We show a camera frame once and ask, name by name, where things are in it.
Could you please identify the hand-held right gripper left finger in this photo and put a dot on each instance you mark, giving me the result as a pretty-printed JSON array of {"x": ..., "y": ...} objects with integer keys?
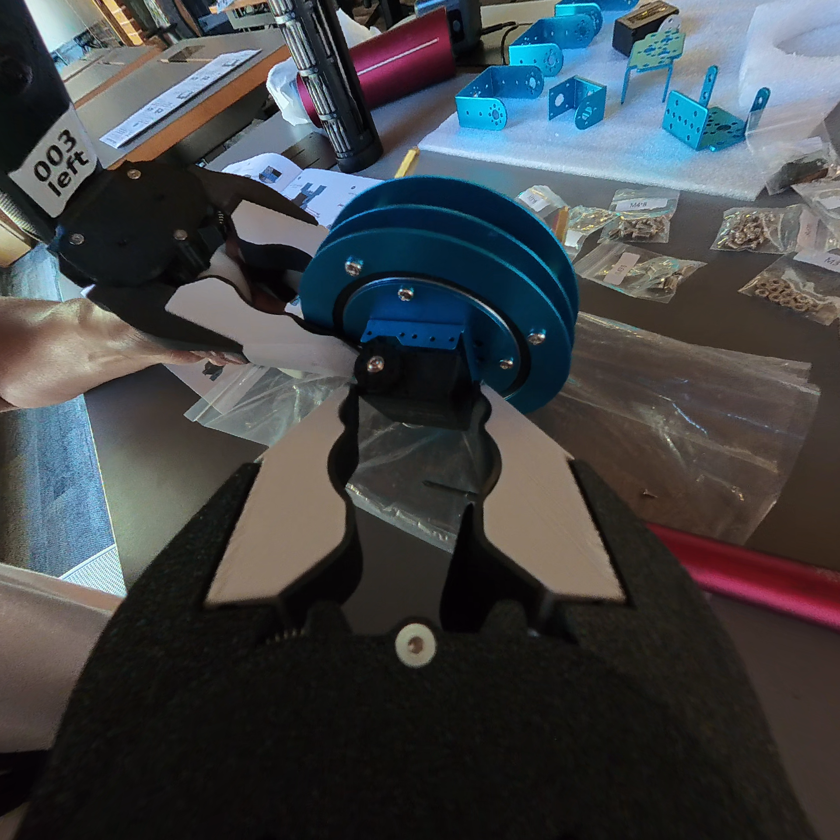
[{"x": 282, "y": 525}]

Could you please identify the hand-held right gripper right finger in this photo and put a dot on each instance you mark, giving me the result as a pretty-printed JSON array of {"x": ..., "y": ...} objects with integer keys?
[{"x": 558, "y": 525}]

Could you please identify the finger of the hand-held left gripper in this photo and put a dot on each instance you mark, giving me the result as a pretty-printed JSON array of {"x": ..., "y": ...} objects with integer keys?
[
  {"x": 275, "y": 223},
  {"x": 262, "y": 341}
]

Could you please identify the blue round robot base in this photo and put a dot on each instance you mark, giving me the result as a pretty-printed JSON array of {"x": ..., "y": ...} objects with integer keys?
[{"x": 446, "y": 236}]

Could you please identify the person's left hand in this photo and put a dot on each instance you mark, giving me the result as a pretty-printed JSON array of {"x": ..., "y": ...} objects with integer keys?
[{"x": 79, "y": 348}]

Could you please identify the instruction booklet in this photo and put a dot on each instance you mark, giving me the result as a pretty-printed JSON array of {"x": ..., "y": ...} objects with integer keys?
[{"x": 328, "y": 184}]

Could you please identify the wooden table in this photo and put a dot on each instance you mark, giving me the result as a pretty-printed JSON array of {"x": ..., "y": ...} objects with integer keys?
[{"x": 216, "y": 108}]

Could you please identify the black screwdriver bit holder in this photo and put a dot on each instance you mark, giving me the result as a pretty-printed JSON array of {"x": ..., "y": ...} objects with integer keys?
[{"x": 348, "y": 111}]

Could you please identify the white paper leaflet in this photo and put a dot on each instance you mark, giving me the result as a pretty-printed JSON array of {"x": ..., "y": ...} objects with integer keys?
[{"x": 177, "y": 92}]

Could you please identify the white plastic bag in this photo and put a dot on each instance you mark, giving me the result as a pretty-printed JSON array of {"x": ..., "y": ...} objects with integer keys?
[{"x": 282, "y": 85}]

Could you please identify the large clear plastic bag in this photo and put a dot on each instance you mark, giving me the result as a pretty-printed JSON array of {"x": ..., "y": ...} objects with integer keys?
[{"x": 656, "y": 420}]

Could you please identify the magenta metal tube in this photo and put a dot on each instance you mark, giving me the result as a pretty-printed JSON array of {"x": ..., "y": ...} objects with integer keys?
[{"x": 754, "y": 571}]

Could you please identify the red metal cylinder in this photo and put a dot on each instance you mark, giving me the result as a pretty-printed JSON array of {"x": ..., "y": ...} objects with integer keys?
[{"x": 394, "y": 59}]

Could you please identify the white foam sheet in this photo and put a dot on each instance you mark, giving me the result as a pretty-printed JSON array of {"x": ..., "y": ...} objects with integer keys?
[{"x": 525, "y": 151}]

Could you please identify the dark grey device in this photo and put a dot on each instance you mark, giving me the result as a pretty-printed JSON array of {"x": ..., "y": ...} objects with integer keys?
[{"x": 463, "y": 23}]

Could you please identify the pile of small screw bags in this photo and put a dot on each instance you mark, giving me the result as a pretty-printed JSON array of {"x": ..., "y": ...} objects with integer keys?
[{"x": 643, "y": 226}]

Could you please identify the black servo motor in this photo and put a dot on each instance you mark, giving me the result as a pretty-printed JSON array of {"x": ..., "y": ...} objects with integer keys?
[{"x": 636, "y": 29}]

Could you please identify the blue long U metal bracket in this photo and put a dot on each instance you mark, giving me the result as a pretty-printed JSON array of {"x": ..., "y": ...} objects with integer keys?
[
  {"x": 544, "y": 39},
  {"x": 584, "y": 12},
  {"x": 489, "y": 105}
]

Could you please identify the small blue metal bracket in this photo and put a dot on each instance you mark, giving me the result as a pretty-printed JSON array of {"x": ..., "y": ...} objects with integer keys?
[{"x": 587, "y": 108}]

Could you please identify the teal multi-hole metal bracket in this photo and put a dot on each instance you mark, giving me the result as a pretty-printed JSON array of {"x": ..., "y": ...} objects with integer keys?
[{"x": 656, "y": 56}]

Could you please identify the wide blue U metal bracket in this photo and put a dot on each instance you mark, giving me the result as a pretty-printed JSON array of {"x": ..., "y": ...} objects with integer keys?
[{"x": 695, "y": 124}]

